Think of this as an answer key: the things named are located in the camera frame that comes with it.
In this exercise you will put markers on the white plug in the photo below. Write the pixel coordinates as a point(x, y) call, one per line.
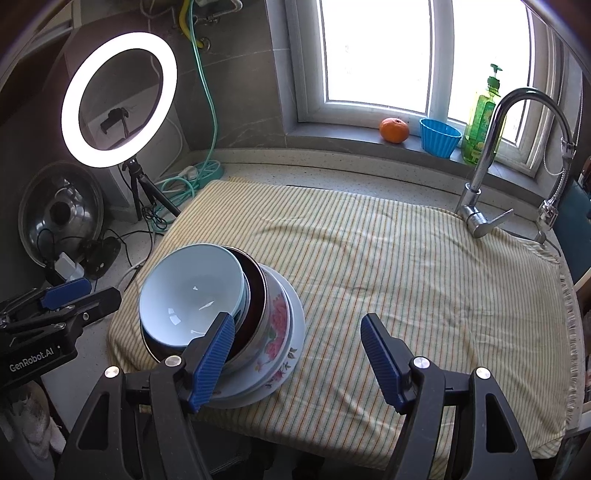
point(190, 173)

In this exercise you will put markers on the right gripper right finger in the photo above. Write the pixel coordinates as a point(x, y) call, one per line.
point(390, 359)

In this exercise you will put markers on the striped yellow cloth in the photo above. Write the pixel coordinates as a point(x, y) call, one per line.
point(500, 302)

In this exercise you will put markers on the flat floral plate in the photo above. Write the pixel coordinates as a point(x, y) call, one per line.
point(288, 362)

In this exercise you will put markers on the orange tangerine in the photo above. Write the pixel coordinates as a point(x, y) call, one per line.
point(394, 130)

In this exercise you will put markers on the glass pot lid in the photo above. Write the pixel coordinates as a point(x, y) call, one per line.
point(61, 208)

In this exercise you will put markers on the large steel bowl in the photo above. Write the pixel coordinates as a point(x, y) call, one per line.
point(245, 328)

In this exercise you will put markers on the blue fluted cup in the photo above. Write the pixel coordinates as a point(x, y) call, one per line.
point(438, 138)

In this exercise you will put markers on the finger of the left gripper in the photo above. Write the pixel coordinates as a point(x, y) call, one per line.
point(48, 299)
point(92, 307)

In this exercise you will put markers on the white ring light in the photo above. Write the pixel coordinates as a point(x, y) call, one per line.
point(136, 71)

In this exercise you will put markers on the black tripod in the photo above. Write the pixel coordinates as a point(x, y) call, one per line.
point(138, 179)

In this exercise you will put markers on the green dish soap bottle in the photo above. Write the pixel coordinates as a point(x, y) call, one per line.
point(477, 128)

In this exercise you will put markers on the teal power strip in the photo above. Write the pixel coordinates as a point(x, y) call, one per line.
point(209, 170)

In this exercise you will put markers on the floral white deep plate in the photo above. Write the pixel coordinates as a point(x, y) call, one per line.
point(255, 365)

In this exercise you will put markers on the black puck device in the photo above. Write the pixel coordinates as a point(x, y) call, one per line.
point(98, 256)

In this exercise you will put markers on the gloved left hand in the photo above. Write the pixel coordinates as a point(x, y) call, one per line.
point(31, 441)

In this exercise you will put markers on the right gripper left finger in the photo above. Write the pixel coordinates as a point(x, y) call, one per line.
point(203, 360)

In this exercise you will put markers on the light blue ceramic bowl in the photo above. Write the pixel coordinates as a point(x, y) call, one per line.
point(186, 290)

